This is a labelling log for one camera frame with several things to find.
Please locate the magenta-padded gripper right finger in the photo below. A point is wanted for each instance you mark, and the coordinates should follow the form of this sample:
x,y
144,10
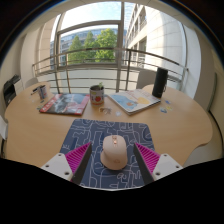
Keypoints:
x,y
160,165

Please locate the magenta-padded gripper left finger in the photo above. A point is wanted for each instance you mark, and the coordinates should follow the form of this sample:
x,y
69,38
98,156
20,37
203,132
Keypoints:
x,y
63,165

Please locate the beige computer mouse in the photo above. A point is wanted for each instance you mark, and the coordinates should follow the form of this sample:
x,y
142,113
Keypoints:
x,y
114,153

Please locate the blue patterned mouse pad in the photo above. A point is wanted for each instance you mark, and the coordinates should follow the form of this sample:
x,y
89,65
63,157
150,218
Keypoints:
x,y
90,133

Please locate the blue round sticker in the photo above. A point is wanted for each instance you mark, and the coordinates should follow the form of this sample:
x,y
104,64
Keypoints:
x,y
163,110

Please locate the yellow sticker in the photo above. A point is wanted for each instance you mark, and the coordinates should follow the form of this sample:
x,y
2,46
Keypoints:
x,y
169,107

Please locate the red cover magazine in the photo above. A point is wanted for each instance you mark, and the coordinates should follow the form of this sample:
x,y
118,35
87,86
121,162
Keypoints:
x,y
65,104

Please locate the light blue cover magazine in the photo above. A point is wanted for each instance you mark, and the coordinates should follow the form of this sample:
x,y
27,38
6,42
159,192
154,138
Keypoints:
x,y
135,101

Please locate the pale sticker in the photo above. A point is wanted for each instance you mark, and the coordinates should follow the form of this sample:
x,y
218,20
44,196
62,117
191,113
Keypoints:
x,y
105,110

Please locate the small potted plant in can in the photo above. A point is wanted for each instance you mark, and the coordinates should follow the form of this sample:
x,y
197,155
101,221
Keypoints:
x,y
97,97

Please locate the small cup with pens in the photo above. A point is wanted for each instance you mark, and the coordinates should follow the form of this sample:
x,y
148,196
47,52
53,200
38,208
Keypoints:
x,y
42,92

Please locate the black cylindrical speaker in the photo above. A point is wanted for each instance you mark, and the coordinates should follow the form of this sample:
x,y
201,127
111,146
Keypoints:
x,y
160,82

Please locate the black printer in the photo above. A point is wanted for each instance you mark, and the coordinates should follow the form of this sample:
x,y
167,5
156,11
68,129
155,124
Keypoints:
x,y
10,90

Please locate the metal balcony railing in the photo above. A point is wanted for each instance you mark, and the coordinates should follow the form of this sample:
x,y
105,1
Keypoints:
x,y
96,50

